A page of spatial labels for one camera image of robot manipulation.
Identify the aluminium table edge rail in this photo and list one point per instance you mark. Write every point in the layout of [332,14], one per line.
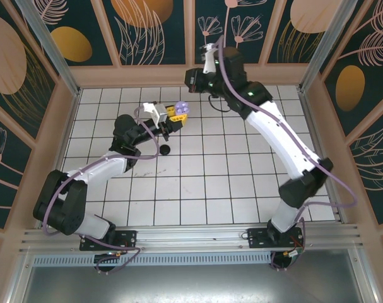
[69,121]
[310,121]

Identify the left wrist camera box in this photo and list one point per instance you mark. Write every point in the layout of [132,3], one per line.
[158,115]

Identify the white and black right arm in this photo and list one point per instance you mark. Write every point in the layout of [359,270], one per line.
[273,132]

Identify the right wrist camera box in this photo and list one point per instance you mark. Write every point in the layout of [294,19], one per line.
[209,61]

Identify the teal panel, pink flowers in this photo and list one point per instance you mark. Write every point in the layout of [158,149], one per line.
[260,47]

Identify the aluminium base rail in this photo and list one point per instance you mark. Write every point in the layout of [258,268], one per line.
[191,236]

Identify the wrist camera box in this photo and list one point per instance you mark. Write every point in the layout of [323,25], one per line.
[158,115]
[209,61]

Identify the teal panel, single flower outline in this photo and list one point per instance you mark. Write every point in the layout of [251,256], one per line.
[8,176]

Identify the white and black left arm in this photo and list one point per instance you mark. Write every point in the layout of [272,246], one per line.
[96,168]

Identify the black earbud charging case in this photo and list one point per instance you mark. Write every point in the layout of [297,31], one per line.
[165,149]

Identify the teal panel, large beige oval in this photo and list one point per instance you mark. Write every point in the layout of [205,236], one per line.
[8,47]

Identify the teal panel, beige circle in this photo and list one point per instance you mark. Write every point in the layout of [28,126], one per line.
[289,47]

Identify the purple earbud charging case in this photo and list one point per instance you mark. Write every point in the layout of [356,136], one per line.
[181,103]

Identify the teal panel, feather outlines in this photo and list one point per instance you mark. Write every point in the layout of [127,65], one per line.
[377,170]

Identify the teal panel, small orange oval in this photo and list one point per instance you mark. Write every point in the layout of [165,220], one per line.
[96,25]

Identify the teal panel, orange oval, feathers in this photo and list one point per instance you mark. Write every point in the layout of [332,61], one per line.
[368,38]

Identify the teal panel, orange circle, leaves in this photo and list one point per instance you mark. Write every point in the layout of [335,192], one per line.
[172,38]

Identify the aluminium frame post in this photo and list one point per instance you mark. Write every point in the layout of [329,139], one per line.
[365,277]
[48,47]
[19,281]
[327,47]

